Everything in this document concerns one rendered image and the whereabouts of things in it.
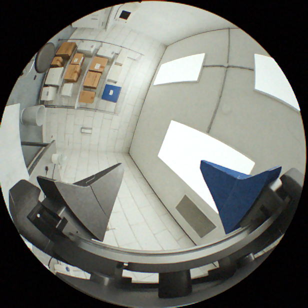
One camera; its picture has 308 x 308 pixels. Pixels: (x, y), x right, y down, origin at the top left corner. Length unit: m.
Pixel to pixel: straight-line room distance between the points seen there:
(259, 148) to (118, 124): 2.55
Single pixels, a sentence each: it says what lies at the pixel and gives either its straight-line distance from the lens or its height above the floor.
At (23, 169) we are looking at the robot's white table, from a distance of 0.82.
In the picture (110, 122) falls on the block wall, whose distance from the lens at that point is 2.44.
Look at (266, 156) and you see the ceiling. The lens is 1.05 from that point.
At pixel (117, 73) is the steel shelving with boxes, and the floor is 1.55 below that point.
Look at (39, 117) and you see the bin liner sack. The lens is 2.08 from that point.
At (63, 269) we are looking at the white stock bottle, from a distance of 1.09.
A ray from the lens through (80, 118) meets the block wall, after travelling 2.44.
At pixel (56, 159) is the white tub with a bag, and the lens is 1.29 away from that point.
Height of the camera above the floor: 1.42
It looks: 35 degrees up
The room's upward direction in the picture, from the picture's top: 94 degrees clockwise
